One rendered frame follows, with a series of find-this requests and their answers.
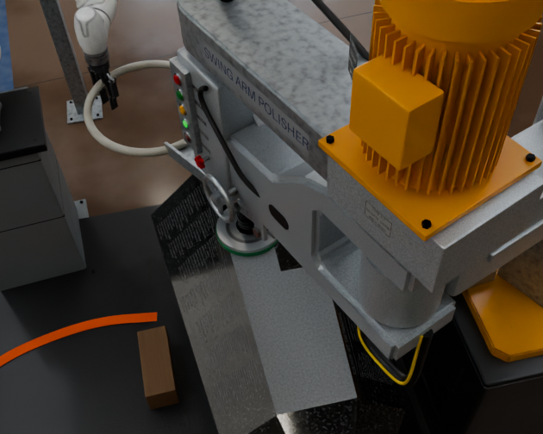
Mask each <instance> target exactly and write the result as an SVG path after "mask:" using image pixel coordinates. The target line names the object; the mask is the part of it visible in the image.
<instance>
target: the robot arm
mask: <svg viewBox="0 0 543 434"><path fill-rule="evenodd" d="M75 1H76V5H77V8H78V10H77V11H76V13H75V16H74V29H75V33H76V36H77V39H78V43H79V45H80V46H81V47H82V49H83V53H84V57H85V61H86V63H88V64H89V66H88V67H87V68H88V70H89V72H90V76H91V80H92V83H93V85H95V84H96V82H97V81H98V80H100V79H101V80H102V82H103V84H105V87H106V88H105V87H103V88H102V89H101V90H100V91H99V94H100V97H101V101H102V104H105V103H106V102H107V101H109V104H110V107H111V109H112V110H114V109H115V108H117V107H118V105H117V101H116V98H117V97H118V96H119V93H118V89H117V85H116V78H115V77H111V76H110V73H109V50H108V46H107V39H108V34H109V25H110V23H112V21H113V19H114V16H115V11H116V6H117V0H75ZM0 58H1V47H0ZM106 89H107V91H108V93H109V96H108V95H107V91H106ZM2 106H3V105H2V104H1V103H0V112H1V108H2ZM0 131H1V127H0Z"/></svg>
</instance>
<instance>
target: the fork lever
mask: <svg viewBox="0 0 543 434"><path fill-rule="evenodd" d="M164 144H165V147H166V149H167V151H168V155H169V156H170V157H172V158H173V159H174V160H176V161H177V162H178V163H179V164H181V165H182V166H183V167H184V168H185V169H186V170H188V171H189V172H190V173H191V174H193V175H194V176H195V177H197V178H198V179H199V180H201V181H203V177H204V176H205V174H204V173H203V171H202V170H201V169H200V168H199V167H197V165H196V162H195V155H194V150H193V149H192V148H191V147H190V146H186V147H184V148H182V149H180V150H177V149H176V148H174V147H173V146H172V145H170V144H169V143H168V142H165V143H164ZM233 204H234V208H235V209H236V211H240V212H241V213H242V214H244V215H245V216H246V217H247V218H248V219H249V220H251V221H252V222H253V223H254V219H253V213H252V211H251V210H250V209H249V208H248V207H247V206H246V205H245V204H244V203H243V202H242V201H241V200H240V198H239V199H237V200H235V201H233ZM253 234H254V235H255V236H256V238H259V237H261V232H260V230H259V229H258V228H257V227H254V228H253ZM267 234H269V235H270V236H271V237H272V238H274V239H275V237H274V236H273V235H272V233H271V232H270V231H269V230H268V229H267Z"/></svg>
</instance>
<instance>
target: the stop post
mask: <svg viewBox="0 0 543 434"><path fill-rule="evenodd" d="M40 3H41V7H42V10H43V13H44V16H45V18H46V21H47V25H48V28H49V31H50V34H51V36H52V39H53V44H54V46H55V49H56V52H57V54H58V57H59V62H60V64H61V67H62V70H63V72H64V74H65V77H66V82H67V84H68V87H69V90H70V92H71V95H72V100H70V101H66V103H67V124H72V123H78V122H83V121H84V102H85V99H86V97H87V96H88V92H87V89H86V87H85V84H84V79H83V76H82V73H81V71H80V67H79V64H78V60H77V56H76V53H75V51H74V48H73V45H72V40H71V37H70V35H69V32H68V28H67V26H66V21H65V18H64V15H63V12H62V9H61V7H60V4H59V0H40ZM91 113H92V119H93V120H98V119H102V118H103V109H102V101H101V97H100V96H96V98H95V100H94V102H93V105H92V111H91Z"/></svg>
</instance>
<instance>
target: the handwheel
mask: <svg viewBox="0 0 543 434"><path fill-rule="evenodd" d="M212 183H213V184H214V185H215V186H216V187H217V189H218V190H217V191H216V189H215V187H214V185H213V184H212ZM203 189H204V192H205V195H206V196H207V198H208V200H209V203H210V205H211V207H212V208H213V209H214V211H215V212H216V214H217V215H218V216H219V217H220V218H221V219H222V220H223V221H225V222H226V223H229V224H230V223H233V222H234V220H235V210H234V204H233V202H232V200H231V198H230V197H231V196H233V195H236V194H238V190H237V188H235V186H233V187H232V188H230V189H225V187H224V186H223V184H222V183H221V182H220V181H219V180H218V179H217V178H216V177H215V176H214V175H211V174H206V175H205V176H204V177H203ZM211 191H212V192H211ZM224 205H227V208H228V213H229V217H228V216H227V215H225V214H224V213H223V207H222V206H224Z"/></svg>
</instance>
